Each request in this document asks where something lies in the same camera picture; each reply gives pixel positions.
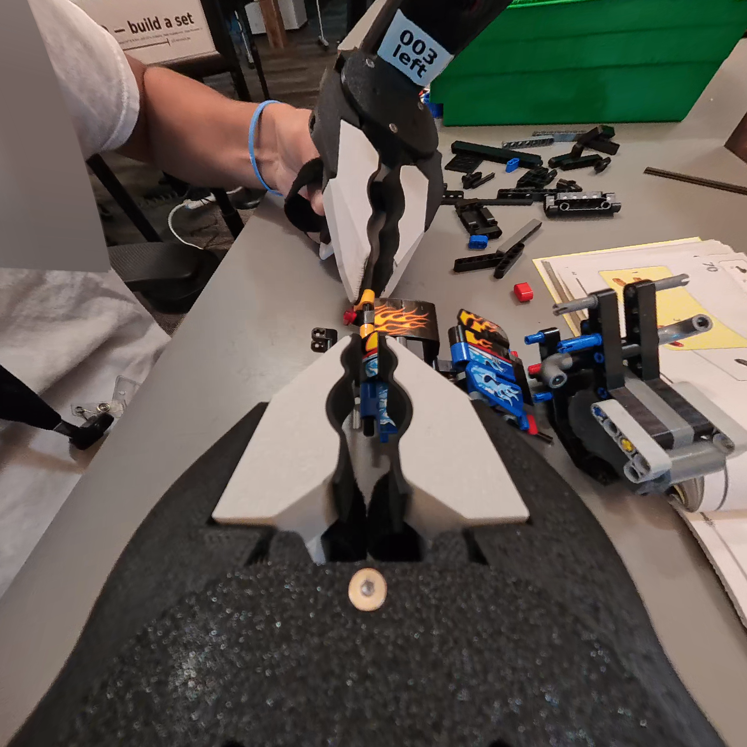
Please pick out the white printed sign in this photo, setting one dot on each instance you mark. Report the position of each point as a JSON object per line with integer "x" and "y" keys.
{"x": 163, "y": 29}

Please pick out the pile of black lego pieces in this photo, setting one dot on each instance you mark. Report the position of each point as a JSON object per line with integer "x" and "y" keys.
{"x": 496, "y": 154}

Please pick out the black holed lego beam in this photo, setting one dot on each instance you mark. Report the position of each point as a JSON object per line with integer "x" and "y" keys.
{"x": 475, "y": 262}

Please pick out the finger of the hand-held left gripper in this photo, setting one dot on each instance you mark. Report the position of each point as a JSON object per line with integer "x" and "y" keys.
{"x": 347, "y": 204}
{"x": 413, "y": 216}

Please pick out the person's left forearm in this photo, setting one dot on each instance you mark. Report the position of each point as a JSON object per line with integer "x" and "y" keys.
{"x": 198, "y": 128}

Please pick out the green plastic bin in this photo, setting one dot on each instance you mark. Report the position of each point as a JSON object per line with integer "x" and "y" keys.
{"x": 583, "y": 64}

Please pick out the lego instruction booklet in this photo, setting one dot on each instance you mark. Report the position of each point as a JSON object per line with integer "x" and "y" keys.
{"x": 718, "y": 362}

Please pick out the person's left hand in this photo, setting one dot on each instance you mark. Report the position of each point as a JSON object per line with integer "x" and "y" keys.
{"x": 289, "y": 146}

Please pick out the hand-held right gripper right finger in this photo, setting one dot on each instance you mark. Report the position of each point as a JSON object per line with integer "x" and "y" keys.
{"x": 461, "y": 455}

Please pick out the small blue lego piece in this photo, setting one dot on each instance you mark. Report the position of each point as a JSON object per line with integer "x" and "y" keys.
{"x": 478, "y": 242}

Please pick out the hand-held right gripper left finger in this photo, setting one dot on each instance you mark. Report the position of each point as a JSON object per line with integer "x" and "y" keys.
{"x": 280, "y": 449}

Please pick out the red lego piece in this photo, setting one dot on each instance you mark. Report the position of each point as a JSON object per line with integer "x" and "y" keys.
{"x": 523, "y": 292}

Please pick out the small black lego connector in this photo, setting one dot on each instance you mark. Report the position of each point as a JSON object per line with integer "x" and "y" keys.
{"x": 324, "y": 340}

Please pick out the black office chair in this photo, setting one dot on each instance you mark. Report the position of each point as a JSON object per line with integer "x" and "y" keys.
{"x": 163, "y": 274}

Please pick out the blue flame lego car body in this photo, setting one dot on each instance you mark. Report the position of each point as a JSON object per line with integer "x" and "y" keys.
{"x": 402, "y": 318}

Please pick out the blue rubber wristband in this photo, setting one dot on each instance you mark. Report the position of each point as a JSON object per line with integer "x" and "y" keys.
{"x": 252, "y": 137}

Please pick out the black sign stand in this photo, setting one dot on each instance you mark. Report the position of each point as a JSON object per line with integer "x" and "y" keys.
{"x": 233, "y": 52}

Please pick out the black lego frame piece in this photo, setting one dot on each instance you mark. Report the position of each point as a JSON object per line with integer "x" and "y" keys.
{"x": 478, "y": 219}
{"x": 580, "y": 204}

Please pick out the black grey lego chassis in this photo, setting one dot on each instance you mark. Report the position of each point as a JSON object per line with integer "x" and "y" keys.
{"x": 642, "y": 402}

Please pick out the person's white shirt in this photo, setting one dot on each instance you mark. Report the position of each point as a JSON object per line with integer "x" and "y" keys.
{"x": 87, "y": 70}

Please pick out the wooden post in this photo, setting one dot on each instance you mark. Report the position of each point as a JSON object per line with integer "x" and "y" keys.
{"x": 273, "y": 23}

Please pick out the dark grey long lego beam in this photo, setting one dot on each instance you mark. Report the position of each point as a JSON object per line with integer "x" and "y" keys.
{"x": 519, "y": 242}

